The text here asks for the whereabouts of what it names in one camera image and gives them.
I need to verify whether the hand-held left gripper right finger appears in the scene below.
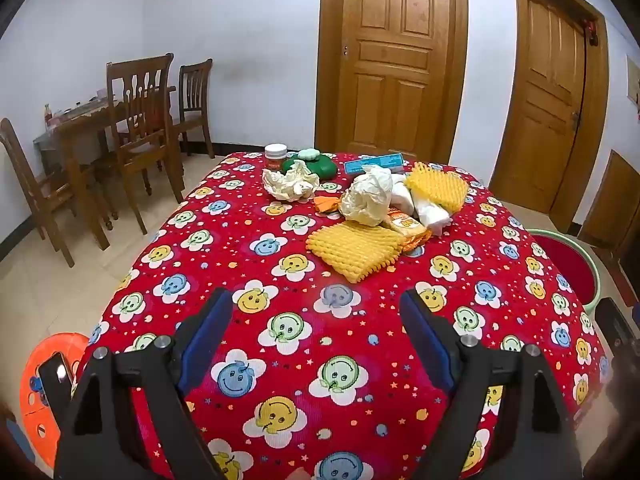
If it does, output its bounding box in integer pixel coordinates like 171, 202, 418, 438
400, 288, 583, 480

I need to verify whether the orange snack packet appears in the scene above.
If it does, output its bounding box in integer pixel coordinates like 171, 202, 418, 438
385, 206, 432, 253

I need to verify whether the white paper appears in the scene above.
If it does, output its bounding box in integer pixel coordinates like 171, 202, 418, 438
262, 160, 321, 203

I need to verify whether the smartphone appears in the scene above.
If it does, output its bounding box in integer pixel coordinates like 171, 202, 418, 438
37, 351, 76, 431

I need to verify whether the wall poster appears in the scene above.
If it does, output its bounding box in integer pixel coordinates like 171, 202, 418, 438
626, 55, 640, 108

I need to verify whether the white jar with red label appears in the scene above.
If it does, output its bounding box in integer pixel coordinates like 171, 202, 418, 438
264, 143, 289, 171

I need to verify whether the wooden cabinet panel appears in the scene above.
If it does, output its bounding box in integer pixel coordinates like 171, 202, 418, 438
577, 150, 640, 261

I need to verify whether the wooden dining table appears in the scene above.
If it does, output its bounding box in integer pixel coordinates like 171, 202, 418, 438
32, 85, 177, 253

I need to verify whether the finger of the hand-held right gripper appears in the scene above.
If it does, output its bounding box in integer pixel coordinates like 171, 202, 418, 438
594, 297, 640, 361

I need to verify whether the orange plastic stool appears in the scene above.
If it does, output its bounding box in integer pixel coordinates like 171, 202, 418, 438
20, 332, 91, 466

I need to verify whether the wooden chair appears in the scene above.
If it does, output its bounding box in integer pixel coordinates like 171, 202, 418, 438
0, 117, 111, 268
172, 58, 216, 160
92, 52, 186, 236

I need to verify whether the small orange wrapper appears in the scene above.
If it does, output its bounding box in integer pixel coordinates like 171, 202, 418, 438
313, 195, 346, 218

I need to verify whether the red smiley flower tablecloth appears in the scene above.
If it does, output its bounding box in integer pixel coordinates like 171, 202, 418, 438
75, 150, 613, 480

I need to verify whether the red floor mat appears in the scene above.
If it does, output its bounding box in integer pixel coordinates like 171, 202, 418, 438
607, 265, 637, 307

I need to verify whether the cream plastic bag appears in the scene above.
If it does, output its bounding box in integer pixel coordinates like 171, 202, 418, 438
339, 165, 396, 227

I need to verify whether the white cloth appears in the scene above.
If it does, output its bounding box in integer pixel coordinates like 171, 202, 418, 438
390, 174, 417, 212

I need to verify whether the teal cardboard box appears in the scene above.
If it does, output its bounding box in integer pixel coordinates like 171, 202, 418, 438
344, 152, 405, 175

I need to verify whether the wooden panel door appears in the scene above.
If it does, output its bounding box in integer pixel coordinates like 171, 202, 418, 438
315, 0, 468, 163
487, 0, 610, 233

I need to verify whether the white plastic packet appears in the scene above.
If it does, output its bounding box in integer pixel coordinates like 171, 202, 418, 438
412, 194, 452, 237

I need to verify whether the yellow foam net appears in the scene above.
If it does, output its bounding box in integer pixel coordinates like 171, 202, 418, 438
306, 221, 403, 283
404, 161, 470, 213

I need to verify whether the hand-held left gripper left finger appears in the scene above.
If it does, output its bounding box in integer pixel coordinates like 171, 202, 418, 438
54, 287, 236, 480

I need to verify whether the green flower-shaped container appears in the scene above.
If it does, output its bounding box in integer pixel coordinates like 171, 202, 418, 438
281, 148, 338, 181

